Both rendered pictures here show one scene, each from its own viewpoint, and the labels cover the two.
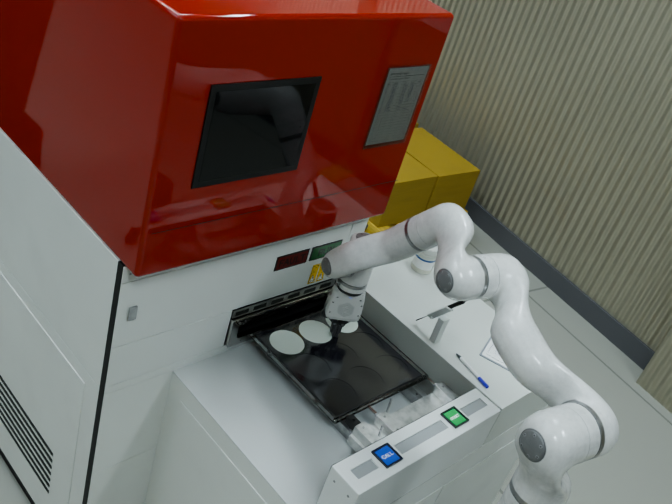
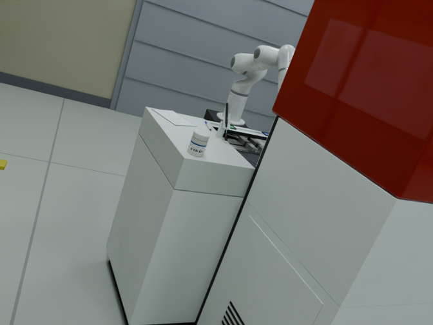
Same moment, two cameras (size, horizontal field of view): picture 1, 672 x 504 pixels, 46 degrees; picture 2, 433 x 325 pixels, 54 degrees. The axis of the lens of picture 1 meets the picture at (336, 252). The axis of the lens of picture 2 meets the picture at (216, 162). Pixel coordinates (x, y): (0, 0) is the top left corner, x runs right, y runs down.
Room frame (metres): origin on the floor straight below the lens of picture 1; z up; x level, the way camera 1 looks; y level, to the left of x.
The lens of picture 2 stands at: (3.76, 0.43, 1.55)
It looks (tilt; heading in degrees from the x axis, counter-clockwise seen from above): 19 degrees down; 201
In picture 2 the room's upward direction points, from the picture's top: 20 degrees clockwise
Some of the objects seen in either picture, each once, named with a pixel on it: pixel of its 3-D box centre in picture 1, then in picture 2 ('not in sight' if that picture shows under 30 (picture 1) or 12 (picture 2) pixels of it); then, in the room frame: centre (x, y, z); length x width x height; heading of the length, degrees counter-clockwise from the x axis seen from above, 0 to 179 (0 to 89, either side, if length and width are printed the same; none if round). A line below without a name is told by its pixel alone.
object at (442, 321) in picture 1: (438, 319); (224, 126); (1.87, -0.34, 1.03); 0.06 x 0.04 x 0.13; 52
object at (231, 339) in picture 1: (289, 312); not in sight; (1.86, 0.08, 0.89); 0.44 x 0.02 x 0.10; 142
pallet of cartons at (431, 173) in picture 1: (367, 160); not in sight; (4.49, -0.01, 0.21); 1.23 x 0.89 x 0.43; 43
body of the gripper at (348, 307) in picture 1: (345, 299); not in sight; (1.82, -0.07, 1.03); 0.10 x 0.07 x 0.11; 107
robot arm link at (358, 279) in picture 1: (359, 258); not in sight; (1.82, -0.07, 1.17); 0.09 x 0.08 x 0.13; 134
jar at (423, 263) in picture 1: (425, 256); (198, 143); (2.21, -0.28, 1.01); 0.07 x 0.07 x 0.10
